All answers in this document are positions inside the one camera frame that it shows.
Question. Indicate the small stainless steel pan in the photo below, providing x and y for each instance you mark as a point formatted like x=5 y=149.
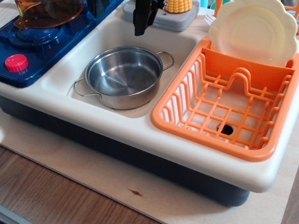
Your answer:
x=126 y=77

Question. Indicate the white plastic fork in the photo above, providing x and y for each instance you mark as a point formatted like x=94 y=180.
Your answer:
x=209 y=19

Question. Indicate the orange plastic drying rack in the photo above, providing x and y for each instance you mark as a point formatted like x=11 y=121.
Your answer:
x=231 y=105

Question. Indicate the transparent orange plastic pot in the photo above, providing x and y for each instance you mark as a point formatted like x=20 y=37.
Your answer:
x=46 y=13

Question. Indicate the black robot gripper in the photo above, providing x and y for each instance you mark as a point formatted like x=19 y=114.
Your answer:
x=143 y=14

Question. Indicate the blue toy stove top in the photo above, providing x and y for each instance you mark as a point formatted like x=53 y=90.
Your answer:
x=43 y=48

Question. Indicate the cream toy sink unit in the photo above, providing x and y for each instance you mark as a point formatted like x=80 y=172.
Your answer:
x=53 y=95

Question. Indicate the light plywood base board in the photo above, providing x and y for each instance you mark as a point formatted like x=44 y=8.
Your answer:
x=49 y=180

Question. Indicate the cream scalloped plastic plate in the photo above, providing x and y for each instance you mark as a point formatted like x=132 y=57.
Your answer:
x=260 y=31

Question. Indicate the right red stove knob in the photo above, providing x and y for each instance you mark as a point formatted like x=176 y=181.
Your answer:
x=16 y=63

